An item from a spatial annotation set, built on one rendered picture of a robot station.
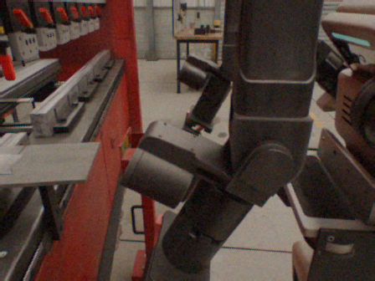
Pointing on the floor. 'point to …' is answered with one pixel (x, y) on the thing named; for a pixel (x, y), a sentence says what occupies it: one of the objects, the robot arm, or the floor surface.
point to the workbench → (200, 35)
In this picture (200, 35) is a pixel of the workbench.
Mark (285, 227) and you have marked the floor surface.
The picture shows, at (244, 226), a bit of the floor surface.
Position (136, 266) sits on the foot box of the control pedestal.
